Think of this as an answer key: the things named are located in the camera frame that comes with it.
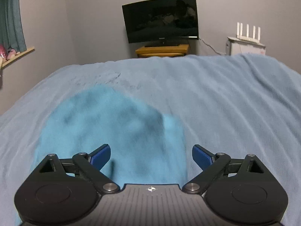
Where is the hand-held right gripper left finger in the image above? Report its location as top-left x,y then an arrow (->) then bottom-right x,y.
33,144 -> 120,195

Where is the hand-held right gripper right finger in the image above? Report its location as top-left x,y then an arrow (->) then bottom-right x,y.
182,145 -> 271,195

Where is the teal zip jacket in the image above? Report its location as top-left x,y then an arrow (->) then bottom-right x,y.
14,86 -> 189,226

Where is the light blue blanket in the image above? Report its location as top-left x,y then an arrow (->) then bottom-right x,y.
0,53 -> 301,226

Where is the wooden monitor stand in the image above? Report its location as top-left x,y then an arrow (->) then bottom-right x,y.
135,44 -> 190,58

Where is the white cabinet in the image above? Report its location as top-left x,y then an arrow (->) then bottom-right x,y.
226,36 -> 267,56

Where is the wooden window sill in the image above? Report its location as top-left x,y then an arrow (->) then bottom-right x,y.
0,46 -> 35,70

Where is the white router with antennas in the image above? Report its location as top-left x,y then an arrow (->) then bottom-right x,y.
236,22 -> 262,44

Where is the pink plush toy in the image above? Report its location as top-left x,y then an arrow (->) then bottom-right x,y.
0,44 -> 17,60

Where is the black flat screen monitor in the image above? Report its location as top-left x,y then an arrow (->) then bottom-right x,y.
122,0 -> 199,45

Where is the teal curtain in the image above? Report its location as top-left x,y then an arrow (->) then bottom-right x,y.
0,0 -> 27,52

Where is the grey cable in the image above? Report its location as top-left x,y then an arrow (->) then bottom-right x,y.
199,38 -> 227,56

